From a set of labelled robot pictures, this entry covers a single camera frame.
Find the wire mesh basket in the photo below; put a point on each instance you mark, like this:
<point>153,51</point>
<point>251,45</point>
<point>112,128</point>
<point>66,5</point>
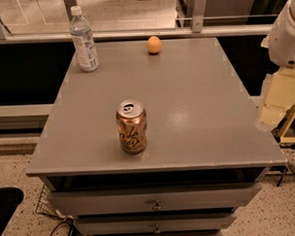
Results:
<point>43,205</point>

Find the black chair seat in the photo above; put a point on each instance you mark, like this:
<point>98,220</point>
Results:
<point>10,198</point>

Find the clear plastic water bottle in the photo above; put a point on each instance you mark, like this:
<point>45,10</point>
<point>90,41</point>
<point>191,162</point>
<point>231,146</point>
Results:
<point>83,40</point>

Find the metal window rail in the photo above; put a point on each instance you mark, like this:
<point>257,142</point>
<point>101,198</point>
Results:
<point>206,31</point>

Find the grey drawer cabinet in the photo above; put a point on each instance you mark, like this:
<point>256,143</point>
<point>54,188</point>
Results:
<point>204,156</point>

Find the gold soda can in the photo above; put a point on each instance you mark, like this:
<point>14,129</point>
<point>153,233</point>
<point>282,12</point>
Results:
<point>131,121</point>

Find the orange fruit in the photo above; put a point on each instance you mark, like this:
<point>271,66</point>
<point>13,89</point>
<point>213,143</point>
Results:
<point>153,44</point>

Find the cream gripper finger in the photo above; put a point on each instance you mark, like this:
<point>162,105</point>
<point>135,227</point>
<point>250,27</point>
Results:
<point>277,96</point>
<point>283,138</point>

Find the drawer knob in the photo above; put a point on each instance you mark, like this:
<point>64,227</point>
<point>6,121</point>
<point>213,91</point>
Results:
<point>156,206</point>
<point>156,229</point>

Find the top drawer knob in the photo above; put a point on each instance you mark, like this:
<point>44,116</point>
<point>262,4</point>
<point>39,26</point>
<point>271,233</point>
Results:
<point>156,206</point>

